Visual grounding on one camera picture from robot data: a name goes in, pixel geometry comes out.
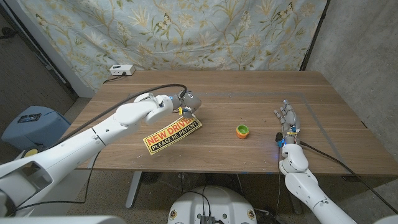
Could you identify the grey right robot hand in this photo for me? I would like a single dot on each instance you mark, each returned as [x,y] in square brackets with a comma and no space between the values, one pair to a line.
[290,124]

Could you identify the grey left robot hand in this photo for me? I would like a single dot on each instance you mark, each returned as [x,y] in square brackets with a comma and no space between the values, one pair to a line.
[190,102]

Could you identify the yellow new driver bumper sticker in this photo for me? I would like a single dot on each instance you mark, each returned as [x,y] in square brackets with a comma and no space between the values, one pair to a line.
[171,137]

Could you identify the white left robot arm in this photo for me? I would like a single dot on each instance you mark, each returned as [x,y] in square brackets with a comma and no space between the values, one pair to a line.
[93,140]

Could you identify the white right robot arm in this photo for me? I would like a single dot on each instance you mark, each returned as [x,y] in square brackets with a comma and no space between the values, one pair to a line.
[301,186]

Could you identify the small orange green cup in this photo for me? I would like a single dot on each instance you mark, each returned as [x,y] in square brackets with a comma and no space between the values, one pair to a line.
[242,131]

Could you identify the floral light blue backdrop cloth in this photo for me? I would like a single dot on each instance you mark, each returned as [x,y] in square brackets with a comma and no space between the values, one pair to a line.
[217,31]

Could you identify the white power strip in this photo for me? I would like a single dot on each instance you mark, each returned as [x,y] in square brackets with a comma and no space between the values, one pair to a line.
[121,69]

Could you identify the black round object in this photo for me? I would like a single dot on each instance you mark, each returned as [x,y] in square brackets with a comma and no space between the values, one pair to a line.
[151,177]

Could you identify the black backdrop stand pole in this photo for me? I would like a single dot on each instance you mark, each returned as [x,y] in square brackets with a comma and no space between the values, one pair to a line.
[315,31]

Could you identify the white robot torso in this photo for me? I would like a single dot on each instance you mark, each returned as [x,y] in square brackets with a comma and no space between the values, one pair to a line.
[214,202]

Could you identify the small black electronics box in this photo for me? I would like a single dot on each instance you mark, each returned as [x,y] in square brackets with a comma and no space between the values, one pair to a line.
[207,220]

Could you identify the blue grey stool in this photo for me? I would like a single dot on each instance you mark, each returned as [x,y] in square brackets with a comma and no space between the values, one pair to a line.
[40,130]

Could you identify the black curved object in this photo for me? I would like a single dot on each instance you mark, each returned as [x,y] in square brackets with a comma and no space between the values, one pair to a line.
[7,32]

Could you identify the light grey frame bar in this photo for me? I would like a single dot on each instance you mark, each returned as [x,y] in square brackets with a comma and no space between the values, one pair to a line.
[39,34]

